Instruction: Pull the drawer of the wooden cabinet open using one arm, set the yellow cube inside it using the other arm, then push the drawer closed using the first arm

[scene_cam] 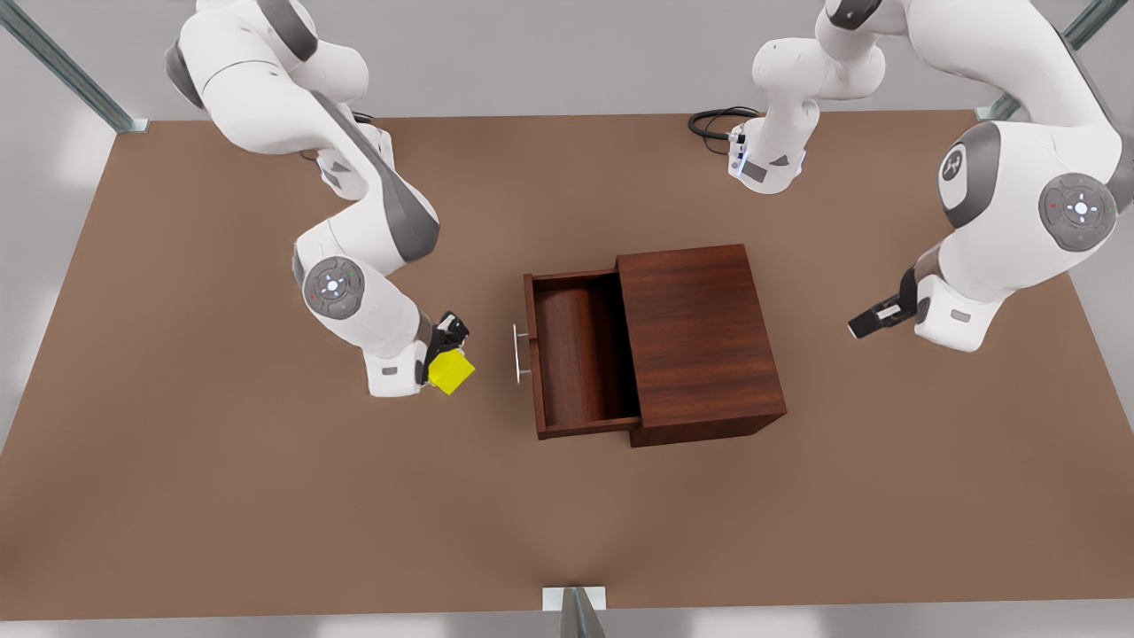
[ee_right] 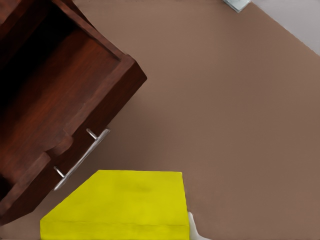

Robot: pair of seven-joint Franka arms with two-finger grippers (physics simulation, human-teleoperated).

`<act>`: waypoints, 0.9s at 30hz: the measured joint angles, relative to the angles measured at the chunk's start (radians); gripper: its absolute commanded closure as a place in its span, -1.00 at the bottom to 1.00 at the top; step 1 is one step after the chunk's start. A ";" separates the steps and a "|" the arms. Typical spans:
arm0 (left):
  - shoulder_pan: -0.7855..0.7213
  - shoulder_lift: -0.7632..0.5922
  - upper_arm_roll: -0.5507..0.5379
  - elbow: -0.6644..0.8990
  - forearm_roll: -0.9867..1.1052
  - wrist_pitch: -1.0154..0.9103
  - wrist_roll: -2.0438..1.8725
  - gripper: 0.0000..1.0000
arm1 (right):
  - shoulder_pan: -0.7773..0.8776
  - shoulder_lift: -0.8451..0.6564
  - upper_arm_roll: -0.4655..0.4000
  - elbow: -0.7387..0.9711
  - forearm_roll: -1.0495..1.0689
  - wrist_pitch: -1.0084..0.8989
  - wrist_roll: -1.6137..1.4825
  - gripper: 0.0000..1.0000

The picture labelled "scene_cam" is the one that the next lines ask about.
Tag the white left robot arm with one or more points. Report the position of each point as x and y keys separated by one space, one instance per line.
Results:
x=1019 y=177

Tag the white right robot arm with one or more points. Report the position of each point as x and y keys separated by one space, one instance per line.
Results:
x=266 y=97

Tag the dark wooden cabinet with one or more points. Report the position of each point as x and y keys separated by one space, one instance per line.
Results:
x=700 y=341

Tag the yellow cube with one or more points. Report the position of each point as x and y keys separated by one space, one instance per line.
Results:
x=451 y=373

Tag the silver frame post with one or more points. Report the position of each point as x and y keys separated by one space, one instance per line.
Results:
x=62 y=64
x=1067 y=40
x=578 y=613

